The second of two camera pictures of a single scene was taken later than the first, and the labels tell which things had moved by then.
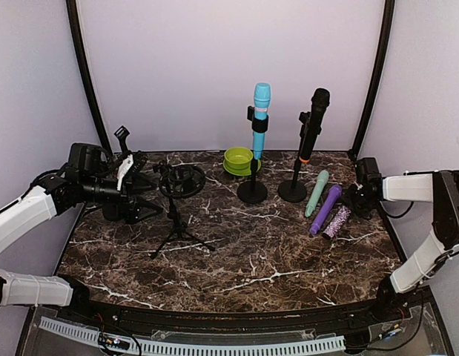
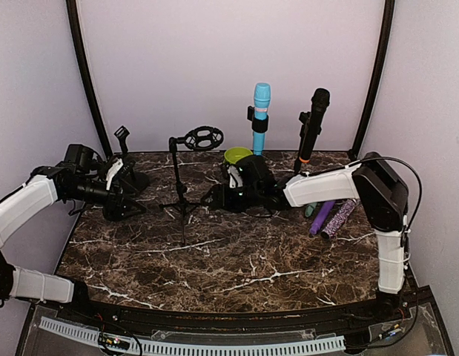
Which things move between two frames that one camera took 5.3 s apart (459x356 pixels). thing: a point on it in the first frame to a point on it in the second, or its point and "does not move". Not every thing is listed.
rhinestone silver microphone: (340, 216) does not move
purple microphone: (334, 193) does not move
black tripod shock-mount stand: (176, 182) to (201, 139)
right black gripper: (346, 199) to (221, 199)
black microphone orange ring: (319, 101) does not move
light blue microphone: (262, 99) does not move
